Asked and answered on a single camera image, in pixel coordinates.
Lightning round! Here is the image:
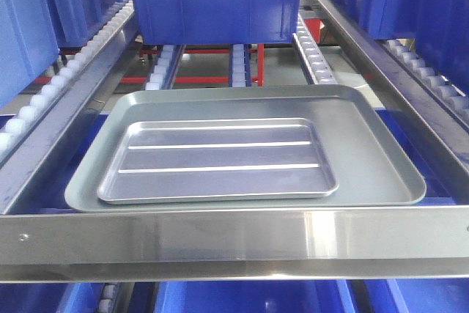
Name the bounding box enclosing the silver ribbed metal tray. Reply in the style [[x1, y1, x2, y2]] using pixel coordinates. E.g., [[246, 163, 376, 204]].
[[97, 117, 339, 205]]

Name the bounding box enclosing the large grey tray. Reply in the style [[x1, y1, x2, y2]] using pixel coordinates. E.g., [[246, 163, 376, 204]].
[[64, 84, 426, 212]]

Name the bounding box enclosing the centre white roller track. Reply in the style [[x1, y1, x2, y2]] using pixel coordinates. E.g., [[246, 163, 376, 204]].
[[229, 44, 252, 87]]

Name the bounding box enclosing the white roller track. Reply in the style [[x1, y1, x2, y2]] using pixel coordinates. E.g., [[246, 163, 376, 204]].
[[144, 45, 185, 91], [229, 44, 252, 87], [293, 13, 338, 85]]

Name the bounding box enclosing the left white roller track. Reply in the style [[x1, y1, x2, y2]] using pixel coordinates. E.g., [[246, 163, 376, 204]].
[[144, 45, 185, 91]]

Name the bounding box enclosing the right white roller track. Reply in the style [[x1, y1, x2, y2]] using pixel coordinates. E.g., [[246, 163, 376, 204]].
[[293, 13, 338, 85]]

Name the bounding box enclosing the large blue bin centre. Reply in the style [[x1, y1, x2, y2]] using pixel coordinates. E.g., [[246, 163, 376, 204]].
[[133, 0, 300, 45]]

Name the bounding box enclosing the steel front crossbar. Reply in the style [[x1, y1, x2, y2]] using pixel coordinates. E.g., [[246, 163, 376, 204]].
[[1, 205, 468, 283]]

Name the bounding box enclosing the far left grey roller track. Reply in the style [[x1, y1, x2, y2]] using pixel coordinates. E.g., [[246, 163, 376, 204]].
[[1, 0, 134, 162]]

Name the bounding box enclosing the grey roller track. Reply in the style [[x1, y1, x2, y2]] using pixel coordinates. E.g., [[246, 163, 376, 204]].
[[383, 40, 468, 128], [1, 0, 134, 162]]

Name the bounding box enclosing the far right grey roller track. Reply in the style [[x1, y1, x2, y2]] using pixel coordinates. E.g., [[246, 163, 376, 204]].
[[383, 40, 468, 128]]

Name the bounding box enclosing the blue bin upper left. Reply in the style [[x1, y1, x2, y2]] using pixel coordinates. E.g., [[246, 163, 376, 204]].
[[1, 0, 59, 106]]

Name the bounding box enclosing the red metal frame cart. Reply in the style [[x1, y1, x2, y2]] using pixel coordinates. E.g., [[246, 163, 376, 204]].
[[32, 19, 327, 87]]

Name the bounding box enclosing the left steel divider rail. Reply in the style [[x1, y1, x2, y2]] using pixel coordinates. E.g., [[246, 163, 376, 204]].
[[1, 14, 140, 214]]

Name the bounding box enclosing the steel divider rail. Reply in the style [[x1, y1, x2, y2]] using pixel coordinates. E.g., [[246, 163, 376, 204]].
[[309, 0, 468, 205], [1, 14, 140, 214]]

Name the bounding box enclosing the right steel divider rail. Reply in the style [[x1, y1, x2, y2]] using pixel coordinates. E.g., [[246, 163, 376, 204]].
[[309, 0, 468, 205]]

